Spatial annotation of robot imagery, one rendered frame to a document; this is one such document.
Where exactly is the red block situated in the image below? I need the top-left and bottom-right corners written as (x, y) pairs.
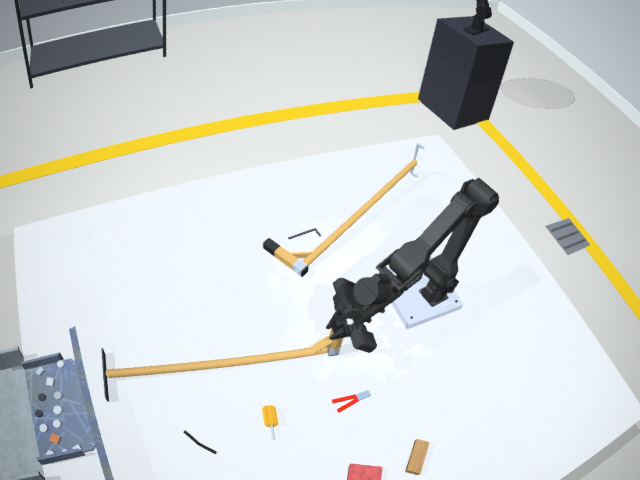
top-left (347, 463), bottom-right (383, 480)

